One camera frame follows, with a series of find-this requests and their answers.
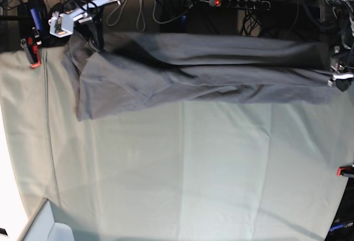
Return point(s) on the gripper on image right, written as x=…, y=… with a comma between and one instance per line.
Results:
x=341, y=65

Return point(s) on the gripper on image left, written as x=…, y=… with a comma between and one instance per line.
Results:
x=86, y=13

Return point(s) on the grey t-shirt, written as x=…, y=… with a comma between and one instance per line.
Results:
x=139, y=71

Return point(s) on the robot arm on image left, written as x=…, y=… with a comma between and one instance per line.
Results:
x=81, y=28

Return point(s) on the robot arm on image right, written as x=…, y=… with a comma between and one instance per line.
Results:
x=342, y=21

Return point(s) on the red clamp top left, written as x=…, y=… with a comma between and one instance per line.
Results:
x=31, y=50

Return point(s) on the red clamp right edge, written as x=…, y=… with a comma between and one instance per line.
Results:
x=346, y=171

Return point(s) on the black power strip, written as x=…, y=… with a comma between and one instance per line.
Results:
x=249, y=5

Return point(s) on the green table cloth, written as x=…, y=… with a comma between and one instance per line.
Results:
x=182, y=171

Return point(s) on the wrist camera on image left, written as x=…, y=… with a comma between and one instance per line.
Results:
x=61, y=25

